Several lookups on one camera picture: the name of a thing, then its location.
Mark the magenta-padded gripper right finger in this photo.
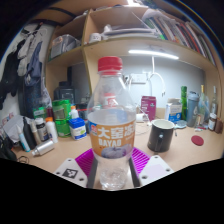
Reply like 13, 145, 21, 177
127, 147, 176, 189

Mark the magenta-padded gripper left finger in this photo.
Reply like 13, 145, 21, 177
52, 148, 99, 189

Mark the clear drink bottle red cap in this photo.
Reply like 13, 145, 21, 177
86, 55, 138, 192

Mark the black mug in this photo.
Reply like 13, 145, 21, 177
146, 118, 176, 154

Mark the white jar blue lid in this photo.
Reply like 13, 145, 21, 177
68, 117, 88, 141

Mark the silver can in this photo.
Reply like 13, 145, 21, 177
30, 139, 55, 158

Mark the white power adapter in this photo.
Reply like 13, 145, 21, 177
135, 113, 149, 123

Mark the white bottle dark label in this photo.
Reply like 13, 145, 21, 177
34, 117, 50, 143

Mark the light blue hair brush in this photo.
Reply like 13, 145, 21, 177
175, 119, 188, 130

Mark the green plastic container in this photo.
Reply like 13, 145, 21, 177
51, 99, 73, 138

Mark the magenta carton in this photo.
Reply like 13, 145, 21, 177
140, 95, 158, 122

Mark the flat round red coaster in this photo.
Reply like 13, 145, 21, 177
190, 134, 205, 147

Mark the blue and white box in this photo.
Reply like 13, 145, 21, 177
164, 97, 184, 124

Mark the black bottle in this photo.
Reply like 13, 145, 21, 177
22, 116, 37, 150

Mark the white tube blue cap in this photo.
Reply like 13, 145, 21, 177
15, 124, 32, 153

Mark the grey tumbler bottle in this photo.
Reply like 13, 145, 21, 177
185, 91, 200, 128

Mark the brown jar white lid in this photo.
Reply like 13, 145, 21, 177
207, 112, 218, 132

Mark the black bag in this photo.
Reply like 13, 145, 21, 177
0, 134, 18, 162

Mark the white plastic bag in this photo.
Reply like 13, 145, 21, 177
2, 113, 34, 144

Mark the glass bottle yellow cap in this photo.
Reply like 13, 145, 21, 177
198, 84, 208, 126

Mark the brown mug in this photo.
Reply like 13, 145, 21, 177
214, 117, 224, 135

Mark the clear glass bottle white cap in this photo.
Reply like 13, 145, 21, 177
210, 85, 219, 116

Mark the blue hanging garment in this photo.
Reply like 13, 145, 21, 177
19, 41, 53, 119

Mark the under-shelf light bar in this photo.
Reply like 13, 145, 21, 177
128, 49, 180, 61

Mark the black hanging garment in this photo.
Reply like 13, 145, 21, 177
0, 39, 28, 111

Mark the white hanging garment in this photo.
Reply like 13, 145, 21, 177
16, 23, 44, 78

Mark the coiled dark cable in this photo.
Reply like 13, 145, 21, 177
16, 155, 31, 165

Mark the white wall power outlet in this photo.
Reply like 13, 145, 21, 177
129, 73, 148, 85

